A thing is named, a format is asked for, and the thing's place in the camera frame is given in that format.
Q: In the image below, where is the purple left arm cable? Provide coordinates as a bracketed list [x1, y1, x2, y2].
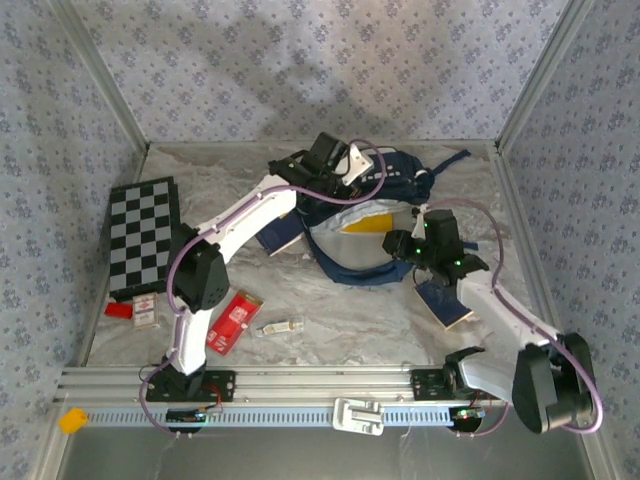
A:
[139, 139, 387, 442]

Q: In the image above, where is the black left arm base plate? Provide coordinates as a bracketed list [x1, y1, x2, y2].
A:
[144, 368, 237, 404]

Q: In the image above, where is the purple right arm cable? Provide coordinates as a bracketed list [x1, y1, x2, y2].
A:
[429, 198, 604, 439]

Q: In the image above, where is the aluminium mounting rail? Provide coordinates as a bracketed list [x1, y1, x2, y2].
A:
[54, 365, 506, 405]

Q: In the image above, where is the grey slotted cable duct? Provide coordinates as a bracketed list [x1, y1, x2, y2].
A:
[87, 407, 456, 429]

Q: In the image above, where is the yellow cartoon cover book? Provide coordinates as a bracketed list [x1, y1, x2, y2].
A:
[344, 214, 394, 235]

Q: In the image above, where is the white red card box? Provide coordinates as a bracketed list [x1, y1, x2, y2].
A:
[132, 292, 161, 331]

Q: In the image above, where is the grey metal sheet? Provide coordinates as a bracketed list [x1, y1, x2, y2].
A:
[54, 429, 601, 480]

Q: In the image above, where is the clear plastic packaged item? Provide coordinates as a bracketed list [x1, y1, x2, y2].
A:
[254, 317, 305, 337]

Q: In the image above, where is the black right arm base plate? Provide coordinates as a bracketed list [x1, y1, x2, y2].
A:
[409, 368, 454, 401]

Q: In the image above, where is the aluminium frame side rail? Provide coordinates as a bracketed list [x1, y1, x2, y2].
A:
[489, 144, 571, 364]

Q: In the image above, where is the aluminium frame post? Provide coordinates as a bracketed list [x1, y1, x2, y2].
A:
[494, 0, 596, 156]
[47, 0, 151, 154]

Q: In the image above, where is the plain navy blue notebook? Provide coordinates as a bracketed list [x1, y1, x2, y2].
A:
[413, 279, 474, 332]

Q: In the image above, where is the small yellow block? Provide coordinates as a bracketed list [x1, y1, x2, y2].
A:
[58, 407, 90, 434]

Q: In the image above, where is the white plastic bracket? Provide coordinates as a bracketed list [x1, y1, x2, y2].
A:
[332, 397, 386, 435]

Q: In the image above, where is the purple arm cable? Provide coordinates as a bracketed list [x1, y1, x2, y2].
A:
[429, 198, 604, 439]
[139, 139, 387, 442]

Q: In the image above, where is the red package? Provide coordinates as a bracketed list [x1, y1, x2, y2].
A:
[206, 289, 265, 357]

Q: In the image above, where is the navy book with cream label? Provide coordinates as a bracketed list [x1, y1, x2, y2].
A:
[257, 212, 306, 257]

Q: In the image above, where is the black grey folding chessboard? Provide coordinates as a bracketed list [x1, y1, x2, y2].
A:
[108, 176, 181, 303]

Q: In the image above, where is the navy blue backpack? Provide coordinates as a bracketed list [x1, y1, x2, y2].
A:
[294, 144, 476, 287]

